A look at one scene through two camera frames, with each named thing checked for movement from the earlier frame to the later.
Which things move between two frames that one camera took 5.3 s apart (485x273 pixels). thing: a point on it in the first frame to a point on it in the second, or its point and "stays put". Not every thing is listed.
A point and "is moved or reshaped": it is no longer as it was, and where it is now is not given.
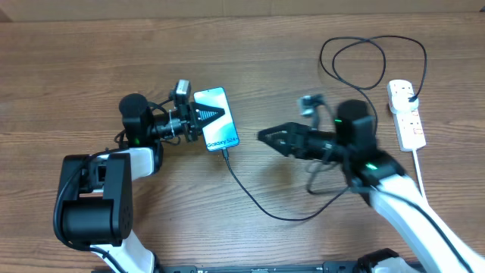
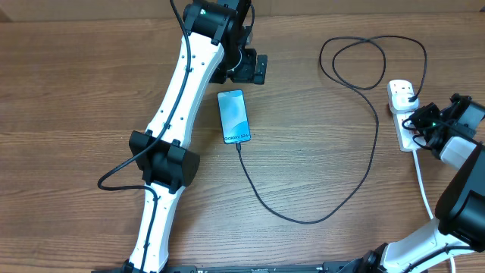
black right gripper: x=292 y=130 to x=428 y=111
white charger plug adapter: x=401 y=105 stays put
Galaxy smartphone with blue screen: x=221 y=133 to x=233 y=117
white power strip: x=408 y=124 stays put
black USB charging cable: x=356 y=90 is moved or reshaped
